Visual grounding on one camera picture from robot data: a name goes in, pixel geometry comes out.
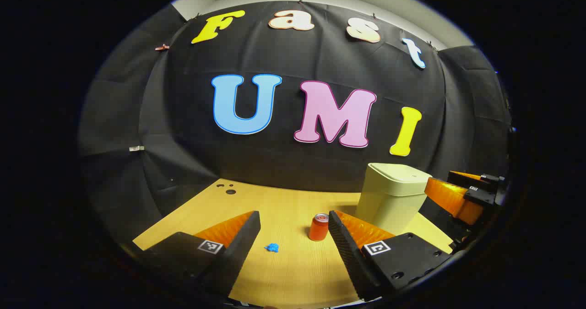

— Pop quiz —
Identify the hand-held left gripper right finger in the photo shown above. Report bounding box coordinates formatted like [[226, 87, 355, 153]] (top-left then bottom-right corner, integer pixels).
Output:
[[328, 210, 454, 302]]

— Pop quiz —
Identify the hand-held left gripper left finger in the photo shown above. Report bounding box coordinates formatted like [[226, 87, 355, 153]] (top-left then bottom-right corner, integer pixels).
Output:
[[133, 211, 261, 297]]

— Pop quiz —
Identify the orange pop can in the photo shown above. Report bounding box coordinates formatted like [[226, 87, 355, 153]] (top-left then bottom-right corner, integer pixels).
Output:
[[308, 213, 329, 242]]

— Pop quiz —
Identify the green desktop garbage bin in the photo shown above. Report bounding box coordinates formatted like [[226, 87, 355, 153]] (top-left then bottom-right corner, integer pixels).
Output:
[[355, 163, 433, 235]]

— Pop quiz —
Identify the wooden desktop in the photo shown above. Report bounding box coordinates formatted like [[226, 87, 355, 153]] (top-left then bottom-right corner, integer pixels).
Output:
[[132, 178, 454, 309]]

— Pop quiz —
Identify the black backdrop cloth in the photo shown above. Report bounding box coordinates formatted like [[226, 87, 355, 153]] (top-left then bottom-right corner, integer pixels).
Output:
[[78, 0, 513, 255]]

